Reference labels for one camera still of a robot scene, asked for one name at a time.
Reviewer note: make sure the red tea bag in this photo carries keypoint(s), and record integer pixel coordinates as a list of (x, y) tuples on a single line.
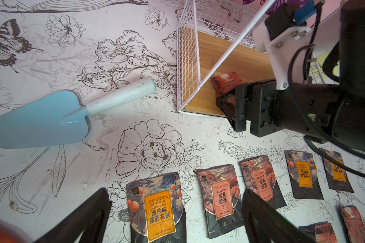
[(221, 198), (354, 224), (321, 232), (259, 177), (226, 82)]

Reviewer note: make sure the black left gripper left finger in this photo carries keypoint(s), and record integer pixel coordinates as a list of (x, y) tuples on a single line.
[(86, 223)]

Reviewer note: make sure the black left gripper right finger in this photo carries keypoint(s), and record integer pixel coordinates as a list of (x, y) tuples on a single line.
[(263, 224)]

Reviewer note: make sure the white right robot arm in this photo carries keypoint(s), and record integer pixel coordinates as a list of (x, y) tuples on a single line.
[(318, 87)]

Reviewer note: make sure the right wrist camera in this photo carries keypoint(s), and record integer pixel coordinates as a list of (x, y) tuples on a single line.
[(284, 32)]

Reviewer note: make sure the white wire three-tier shelf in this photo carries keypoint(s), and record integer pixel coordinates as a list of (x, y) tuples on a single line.
[(216, 38)]

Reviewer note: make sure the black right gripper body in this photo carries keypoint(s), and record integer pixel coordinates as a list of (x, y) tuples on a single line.
[(252, 102)]

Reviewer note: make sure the orange-label tea bag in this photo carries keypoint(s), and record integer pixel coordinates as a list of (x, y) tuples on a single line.
[(337, 178), (156, 210), (303, 175)]

